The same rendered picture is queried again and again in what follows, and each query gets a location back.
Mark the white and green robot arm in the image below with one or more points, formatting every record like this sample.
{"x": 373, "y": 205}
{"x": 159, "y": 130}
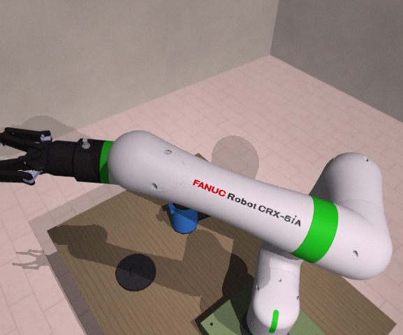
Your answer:
{"x": 340, "y": 226}

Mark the dark grey round disc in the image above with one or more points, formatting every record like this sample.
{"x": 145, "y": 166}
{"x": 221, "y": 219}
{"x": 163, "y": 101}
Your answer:
{"x": 136, "y": 272}

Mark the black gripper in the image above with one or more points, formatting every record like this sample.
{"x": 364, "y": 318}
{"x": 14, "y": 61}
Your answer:
{"x": 55, "y": 158}

